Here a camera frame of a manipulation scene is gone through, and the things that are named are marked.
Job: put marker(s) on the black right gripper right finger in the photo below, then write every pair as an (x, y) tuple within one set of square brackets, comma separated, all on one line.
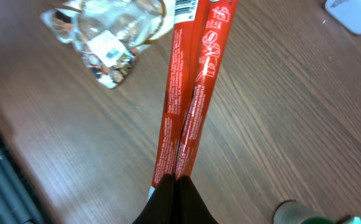
[(190, 207)]

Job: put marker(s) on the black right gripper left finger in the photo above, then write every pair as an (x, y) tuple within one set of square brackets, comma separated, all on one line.
[(158, 209)]

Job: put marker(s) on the green lid jar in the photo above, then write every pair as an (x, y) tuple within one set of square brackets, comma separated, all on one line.
[(294, 212)]

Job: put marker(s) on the teal snack packet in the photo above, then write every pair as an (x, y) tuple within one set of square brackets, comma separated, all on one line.
[(354, 220)]

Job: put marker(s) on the red snack stick packet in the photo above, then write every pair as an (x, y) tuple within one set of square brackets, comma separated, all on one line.
[(200, 33)]

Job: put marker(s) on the beige nut snack pouch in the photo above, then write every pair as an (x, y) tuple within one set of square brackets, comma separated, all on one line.
[(110, 34)]

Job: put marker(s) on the white barcode scanner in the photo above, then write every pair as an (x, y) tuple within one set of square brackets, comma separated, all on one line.
[(347, 12)]

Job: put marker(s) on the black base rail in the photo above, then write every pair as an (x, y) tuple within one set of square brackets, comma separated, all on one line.
[(16, 204)]

